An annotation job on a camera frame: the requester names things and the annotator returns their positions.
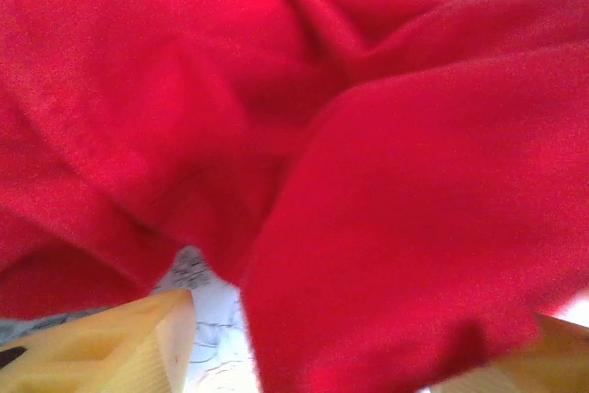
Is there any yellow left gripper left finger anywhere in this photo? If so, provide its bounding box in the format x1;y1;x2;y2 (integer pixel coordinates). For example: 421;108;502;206
0;289;197;393

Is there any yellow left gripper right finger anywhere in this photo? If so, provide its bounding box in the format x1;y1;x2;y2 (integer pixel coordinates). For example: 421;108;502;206
432;312;589;393

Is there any red t-shirt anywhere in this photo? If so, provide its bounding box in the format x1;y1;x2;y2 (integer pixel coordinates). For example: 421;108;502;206
0;0;589;393

